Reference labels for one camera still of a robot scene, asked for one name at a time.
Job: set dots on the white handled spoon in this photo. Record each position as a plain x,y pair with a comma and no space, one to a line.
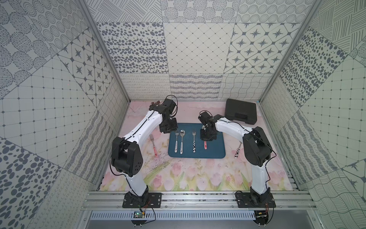
182,134

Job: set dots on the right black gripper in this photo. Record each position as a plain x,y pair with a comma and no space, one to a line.
204,138

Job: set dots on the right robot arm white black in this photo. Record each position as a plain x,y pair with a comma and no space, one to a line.
257,150

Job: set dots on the teal plastic tray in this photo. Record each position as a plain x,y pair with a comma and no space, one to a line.
215,149

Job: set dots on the white perforated cable duct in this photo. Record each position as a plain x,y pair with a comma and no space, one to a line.
176,215

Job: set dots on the cow pattern handled spoon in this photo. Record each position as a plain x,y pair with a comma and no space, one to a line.
238,150

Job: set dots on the pink handled fork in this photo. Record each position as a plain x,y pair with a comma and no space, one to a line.
154,147

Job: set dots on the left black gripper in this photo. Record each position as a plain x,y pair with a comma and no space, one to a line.
168,126

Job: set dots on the controller board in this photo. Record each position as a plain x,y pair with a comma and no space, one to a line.
138,218
261,218

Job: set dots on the right controller board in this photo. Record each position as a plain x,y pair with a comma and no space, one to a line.
261,218

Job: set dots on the black plastic tool case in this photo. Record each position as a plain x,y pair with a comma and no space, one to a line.
241,111

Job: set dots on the cow pattern handled fork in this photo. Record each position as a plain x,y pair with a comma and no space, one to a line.
194,144

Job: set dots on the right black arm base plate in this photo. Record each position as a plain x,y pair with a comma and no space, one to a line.
253,200

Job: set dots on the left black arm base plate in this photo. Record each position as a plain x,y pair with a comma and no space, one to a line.
152,200

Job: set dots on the white handled fork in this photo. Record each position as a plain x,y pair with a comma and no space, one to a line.
176,142

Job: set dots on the pink floral table mat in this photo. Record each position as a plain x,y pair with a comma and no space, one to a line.
165,173

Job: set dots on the aluminium mounting rail frame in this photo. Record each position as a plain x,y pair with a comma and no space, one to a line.
198,200

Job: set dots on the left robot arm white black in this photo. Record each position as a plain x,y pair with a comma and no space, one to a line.
126,155

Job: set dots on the left controller board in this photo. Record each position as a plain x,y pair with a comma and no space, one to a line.
138,218

